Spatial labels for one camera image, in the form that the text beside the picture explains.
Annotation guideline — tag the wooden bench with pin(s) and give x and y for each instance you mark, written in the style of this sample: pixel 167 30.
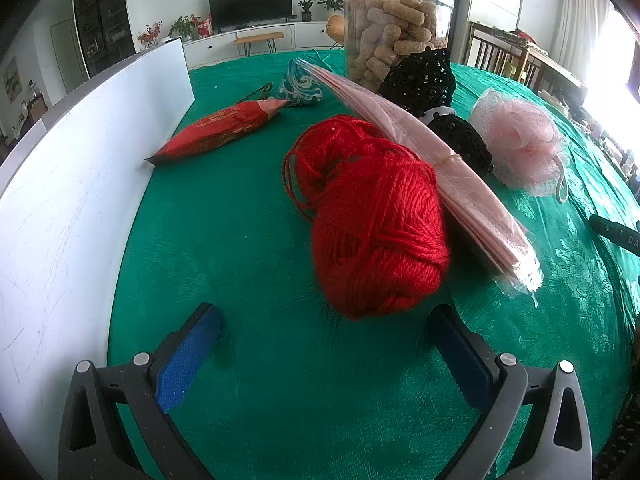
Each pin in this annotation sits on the wooden bench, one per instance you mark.
pixel 257 37

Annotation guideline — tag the red yarn ball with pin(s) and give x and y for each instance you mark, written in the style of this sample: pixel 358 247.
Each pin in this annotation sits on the red yarn ball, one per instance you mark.
pixel 380 240

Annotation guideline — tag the white door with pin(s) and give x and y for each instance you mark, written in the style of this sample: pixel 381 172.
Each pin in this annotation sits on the white door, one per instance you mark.
pixel 67 52

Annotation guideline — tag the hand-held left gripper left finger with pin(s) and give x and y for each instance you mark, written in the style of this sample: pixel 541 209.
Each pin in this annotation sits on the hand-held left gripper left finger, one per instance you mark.
pixel 187 360

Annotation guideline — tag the white sheer curtain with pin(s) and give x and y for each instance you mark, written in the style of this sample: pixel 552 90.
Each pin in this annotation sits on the white sheer curtain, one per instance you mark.
pixel 580 25

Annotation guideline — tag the red snack packet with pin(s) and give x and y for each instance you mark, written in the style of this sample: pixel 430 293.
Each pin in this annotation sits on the red snack packet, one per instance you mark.
pixel 215 130

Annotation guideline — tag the pink face mask pack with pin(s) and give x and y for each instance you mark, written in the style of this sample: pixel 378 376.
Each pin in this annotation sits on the pink face mask pack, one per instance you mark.
pixel 475 210

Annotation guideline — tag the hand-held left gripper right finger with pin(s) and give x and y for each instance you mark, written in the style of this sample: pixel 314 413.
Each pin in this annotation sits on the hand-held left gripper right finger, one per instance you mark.
pixel 462 360

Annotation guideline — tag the white television cabinet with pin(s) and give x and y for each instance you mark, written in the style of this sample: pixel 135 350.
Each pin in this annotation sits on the white television cabinet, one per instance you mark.
pixel 305 35

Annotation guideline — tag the red gift box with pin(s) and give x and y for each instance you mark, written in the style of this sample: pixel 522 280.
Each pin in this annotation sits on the red gift box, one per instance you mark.
pixel 205 26

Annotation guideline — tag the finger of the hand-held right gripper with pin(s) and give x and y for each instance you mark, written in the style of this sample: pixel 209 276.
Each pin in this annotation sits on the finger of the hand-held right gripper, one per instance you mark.
pixel 605 229

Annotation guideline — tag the green tablecloth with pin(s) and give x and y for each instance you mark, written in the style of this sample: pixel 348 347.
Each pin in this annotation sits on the green tablecloth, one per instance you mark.
pixel 300 385

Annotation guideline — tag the framed wall picture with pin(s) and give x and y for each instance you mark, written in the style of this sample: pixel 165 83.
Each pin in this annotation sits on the framed wall picture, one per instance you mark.
pixel 11 74

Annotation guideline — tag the red flower bouquet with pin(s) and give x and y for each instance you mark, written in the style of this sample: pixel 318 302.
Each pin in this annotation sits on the red flower bouquet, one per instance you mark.
pixel 149 35

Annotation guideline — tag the large green potted plant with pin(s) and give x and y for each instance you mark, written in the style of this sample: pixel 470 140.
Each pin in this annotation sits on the large green potted plant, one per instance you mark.
pixel 331 0

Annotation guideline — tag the white cardboard box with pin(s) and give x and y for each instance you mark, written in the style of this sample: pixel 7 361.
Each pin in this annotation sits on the white cardboard box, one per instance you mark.
pixel 75 210

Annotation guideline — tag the clear jar of snack sticks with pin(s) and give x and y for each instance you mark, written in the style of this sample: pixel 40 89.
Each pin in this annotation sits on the clear jar of snack sticks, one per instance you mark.
pixel 390 20

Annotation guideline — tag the small potted plant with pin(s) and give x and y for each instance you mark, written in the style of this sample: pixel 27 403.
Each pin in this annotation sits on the small potted plant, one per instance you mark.
pixel 306 9

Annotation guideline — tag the black television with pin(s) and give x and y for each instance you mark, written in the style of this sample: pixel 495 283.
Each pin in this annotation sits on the black television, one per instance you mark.
pixel 250 4

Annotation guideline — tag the teal patterned cloth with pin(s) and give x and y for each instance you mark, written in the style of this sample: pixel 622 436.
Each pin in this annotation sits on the teal patterned cloth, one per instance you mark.
pixel 300 87

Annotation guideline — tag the wooden railing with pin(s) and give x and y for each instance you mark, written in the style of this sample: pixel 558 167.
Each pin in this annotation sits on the wooden railing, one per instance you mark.
pixel 495 52

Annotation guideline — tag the pink bath loofah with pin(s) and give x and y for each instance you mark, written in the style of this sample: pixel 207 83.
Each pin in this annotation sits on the pink bath loofah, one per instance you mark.
pixel 520 135

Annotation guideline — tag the black display cabinet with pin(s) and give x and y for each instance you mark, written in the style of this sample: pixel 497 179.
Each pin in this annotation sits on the black display cabinet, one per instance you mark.
pixel 102 15

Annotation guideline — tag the orange lounge chair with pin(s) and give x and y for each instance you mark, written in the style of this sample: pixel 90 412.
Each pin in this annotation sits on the orange lounge chair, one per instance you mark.
pixel 335 27

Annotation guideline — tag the bushy green potted plant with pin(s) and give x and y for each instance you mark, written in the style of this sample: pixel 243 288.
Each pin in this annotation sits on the bushy green potted plant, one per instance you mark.
pixel 182 26

